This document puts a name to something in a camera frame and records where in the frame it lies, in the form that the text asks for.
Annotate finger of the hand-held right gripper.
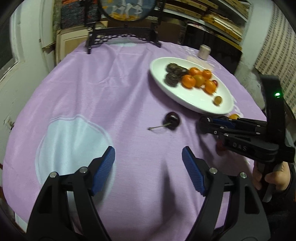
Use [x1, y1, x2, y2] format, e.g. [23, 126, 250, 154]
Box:
[212, 117, 269, 128]
[200, 115, 267, 140]

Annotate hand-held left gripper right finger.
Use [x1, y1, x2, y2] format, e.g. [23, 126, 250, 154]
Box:
[182, 146, 270, 241]

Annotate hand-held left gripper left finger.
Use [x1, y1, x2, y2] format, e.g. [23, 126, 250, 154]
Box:
[26, 146, 115, 241]

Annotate white oval plate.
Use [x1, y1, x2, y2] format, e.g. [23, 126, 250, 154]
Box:
[149, 57, 234, 115]

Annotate dark cherry with stem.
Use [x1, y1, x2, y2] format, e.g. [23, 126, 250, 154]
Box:
[148, 111, 182, 131]

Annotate orange tangerine with stem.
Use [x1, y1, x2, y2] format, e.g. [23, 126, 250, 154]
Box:
[204, 80, 218, 94]

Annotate yellow-green tangerine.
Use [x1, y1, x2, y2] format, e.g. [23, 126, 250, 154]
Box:
[194, 74, 206, 88]

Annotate large orange tangerine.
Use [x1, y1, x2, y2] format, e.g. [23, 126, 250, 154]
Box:
[181, 75, 196, 89]

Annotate person's right hand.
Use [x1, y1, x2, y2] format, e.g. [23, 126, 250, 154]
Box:
[252, 162, 292, 192]

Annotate purple printed tablecloth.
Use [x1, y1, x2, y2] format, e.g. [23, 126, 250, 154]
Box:
[2, 41, 267, 241]

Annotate small white jar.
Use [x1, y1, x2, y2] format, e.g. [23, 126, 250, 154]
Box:
[197, 44, 211, 60]

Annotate stack of wooden boxes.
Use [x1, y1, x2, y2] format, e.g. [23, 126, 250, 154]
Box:
[162, 0, 250, 45]

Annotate white leaning board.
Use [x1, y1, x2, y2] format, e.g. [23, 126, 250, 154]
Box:
[42, 21, 109, 66]

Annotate round embroidered screen on stand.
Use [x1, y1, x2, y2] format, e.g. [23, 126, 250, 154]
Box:
[84, 0, 163, 55]

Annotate checked wall cloth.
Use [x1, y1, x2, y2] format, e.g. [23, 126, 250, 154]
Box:
[254, 5, 296, 103]

